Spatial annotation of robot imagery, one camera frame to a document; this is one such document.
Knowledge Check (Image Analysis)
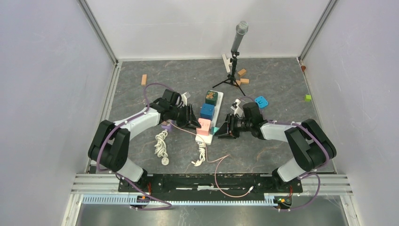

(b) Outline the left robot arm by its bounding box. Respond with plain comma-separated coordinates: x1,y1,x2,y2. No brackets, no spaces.
88,89,201,192

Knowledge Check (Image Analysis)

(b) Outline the purple USB power strip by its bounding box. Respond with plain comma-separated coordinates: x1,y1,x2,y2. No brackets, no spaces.
161,120,173,131

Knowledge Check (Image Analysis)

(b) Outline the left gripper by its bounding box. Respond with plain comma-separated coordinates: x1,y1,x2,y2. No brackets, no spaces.
170,104,201,131

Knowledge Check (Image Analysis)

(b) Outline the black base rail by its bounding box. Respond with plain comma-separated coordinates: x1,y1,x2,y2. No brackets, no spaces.
136,173,303,201

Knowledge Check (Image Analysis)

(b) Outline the teal plug adapter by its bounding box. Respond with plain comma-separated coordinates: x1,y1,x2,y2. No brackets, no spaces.
210,127,218,135

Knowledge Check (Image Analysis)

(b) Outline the upper wooden block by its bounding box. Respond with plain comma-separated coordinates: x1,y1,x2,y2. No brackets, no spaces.
237,69,247,77

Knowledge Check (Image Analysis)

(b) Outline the wooden block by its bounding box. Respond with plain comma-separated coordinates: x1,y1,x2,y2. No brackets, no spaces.
240,78,250,84
141,74,148,87
237,69,247,77

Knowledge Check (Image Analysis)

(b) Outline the small green cube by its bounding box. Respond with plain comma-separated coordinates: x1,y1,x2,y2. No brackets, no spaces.
304,94,312,102

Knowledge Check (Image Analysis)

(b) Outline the black tripod stand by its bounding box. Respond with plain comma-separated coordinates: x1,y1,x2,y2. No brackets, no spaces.
212,52,246,96

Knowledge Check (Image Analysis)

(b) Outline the white bracket piece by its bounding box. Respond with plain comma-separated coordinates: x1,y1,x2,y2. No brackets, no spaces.
222,54,232,73

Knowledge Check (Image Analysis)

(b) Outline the pink charging cable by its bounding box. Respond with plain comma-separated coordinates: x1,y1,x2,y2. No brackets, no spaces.
169,121,255,199

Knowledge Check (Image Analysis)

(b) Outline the white strip cord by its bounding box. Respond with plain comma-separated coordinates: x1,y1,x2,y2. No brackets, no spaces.
191,142,208,168

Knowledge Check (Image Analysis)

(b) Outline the white coiled power cord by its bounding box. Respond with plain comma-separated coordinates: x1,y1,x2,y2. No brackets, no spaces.
154,129,170,166

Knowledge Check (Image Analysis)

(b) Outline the pink cube socket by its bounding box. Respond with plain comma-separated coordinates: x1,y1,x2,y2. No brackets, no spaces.
196,118,211,136

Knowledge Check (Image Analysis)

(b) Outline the lower wooden block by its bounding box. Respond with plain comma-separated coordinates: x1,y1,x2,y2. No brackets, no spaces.
240,78,250,84

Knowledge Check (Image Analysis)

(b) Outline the blue cube socket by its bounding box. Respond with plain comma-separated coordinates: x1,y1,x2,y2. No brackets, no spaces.
200,103,215,121

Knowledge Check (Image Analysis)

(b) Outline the grey microphone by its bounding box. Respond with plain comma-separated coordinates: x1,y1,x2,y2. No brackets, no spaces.
231,21,249,52

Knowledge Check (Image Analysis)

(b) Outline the white multicolour power strip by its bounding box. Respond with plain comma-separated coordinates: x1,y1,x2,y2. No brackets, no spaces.
195,91,223,145

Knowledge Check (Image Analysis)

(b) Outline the blue adapter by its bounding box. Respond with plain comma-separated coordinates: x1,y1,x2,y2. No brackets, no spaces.
254,96,269,109

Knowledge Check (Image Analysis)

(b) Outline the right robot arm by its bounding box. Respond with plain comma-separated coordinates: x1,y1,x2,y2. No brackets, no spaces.
214,102,337,192

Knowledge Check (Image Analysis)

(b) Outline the left wooden block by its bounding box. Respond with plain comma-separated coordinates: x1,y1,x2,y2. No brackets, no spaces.
141,74,148,87

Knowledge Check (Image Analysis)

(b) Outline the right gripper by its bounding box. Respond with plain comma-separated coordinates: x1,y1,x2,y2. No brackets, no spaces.
214,113,252,140

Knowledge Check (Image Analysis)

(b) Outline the dark green cube socket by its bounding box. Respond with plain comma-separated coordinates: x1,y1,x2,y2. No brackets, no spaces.
205,90,218,106

